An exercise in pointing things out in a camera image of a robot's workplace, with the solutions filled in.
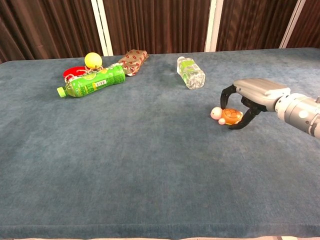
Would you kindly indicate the red plate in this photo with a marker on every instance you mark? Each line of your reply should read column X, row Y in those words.
column 72, row 72

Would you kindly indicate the yellow ball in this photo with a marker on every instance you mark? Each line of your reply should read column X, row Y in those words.
column 93, row 59

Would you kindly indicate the white frame post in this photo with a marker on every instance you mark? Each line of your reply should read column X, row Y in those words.
column 292, row 23
column 214, row 25
column 102, row 27

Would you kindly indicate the brown patterned snack wrapper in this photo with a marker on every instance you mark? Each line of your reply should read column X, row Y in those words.
column 133, row 61

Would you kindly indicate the green tea bottle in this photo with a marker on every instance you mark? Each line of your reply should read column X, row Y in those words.
column 95, row 81

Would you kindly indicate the brown pleated curtain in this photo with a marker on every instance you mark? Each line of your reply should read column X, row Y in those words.
column 160, row 25

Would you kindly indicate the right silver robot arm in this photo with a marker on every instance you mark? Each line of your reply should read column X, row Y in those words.
column 300, row 112

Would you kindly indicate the blue table cloth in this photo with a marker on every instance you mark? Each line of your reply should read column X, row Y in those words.
column 150, row 155

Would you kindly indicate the orange toy turtle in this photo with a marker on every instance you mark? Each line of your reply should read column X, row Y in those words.
column 228, row 115

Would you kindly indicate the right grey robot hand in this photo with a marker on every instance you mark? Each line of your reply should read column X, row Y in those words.
column 260, row 93

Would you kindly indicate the clear plastic water bottle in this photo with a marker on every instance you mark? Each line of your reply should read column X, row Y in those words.
column 191, row 73

